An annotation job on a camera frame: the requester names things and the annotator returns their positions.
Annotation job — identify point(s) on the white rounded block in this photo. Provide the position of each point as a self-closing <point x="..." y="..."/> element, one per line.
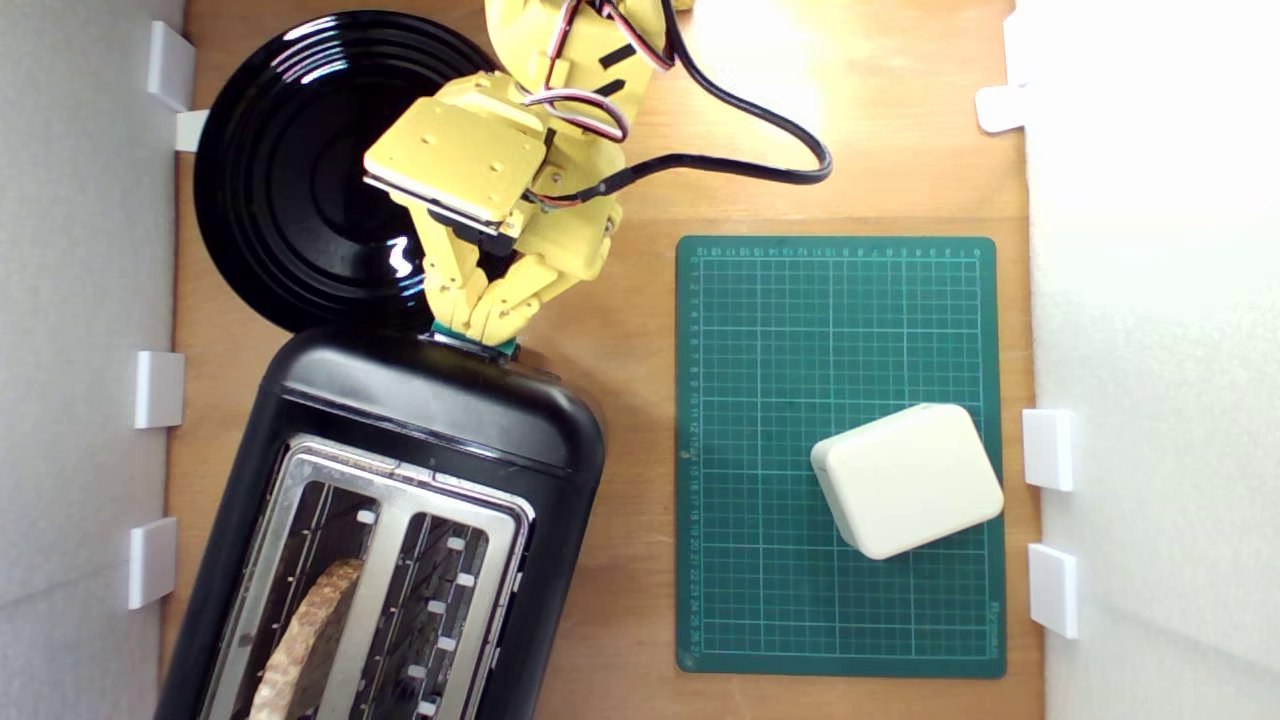
<point x="905" y="480"/>

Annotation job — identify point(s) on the white wall clip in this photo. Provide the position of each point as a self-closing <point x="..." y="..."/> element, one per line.
<point x="1000" y="108"/>
<point x="1053" y="590"/>
<point x="158" y="390"/>
<point x="152" y="562"/>
<point x="1047" y="449"/>
<point x="168" y="65"/>
<point x="190" y="130"/>

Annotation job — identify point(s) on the green cutting mat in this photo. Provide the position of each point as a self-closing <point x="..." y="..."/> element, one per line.
<point x="760" y="350"/>

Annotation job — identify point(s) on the yellow flat camera housing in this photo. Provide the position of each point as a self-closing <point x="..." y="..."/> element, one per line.
<point x="455" y="150"/>

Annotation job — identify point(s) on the green toaster lever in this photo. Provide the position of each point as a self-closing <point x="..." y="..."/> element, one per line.
<point x="505" y="349"/>

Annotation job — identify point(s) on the black round plate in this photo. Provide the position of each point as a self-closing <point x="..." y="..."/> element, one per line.
<point x="280" y="200"/>

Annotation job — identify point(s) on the black two-slot toaster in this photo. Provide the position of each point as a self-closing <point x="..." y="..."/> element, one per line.
<point x="440" y="410"/>

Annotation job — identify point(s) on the brown bread slice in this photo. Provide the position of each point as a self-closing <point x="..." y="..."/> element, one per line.
<point x="300" y="640"/>

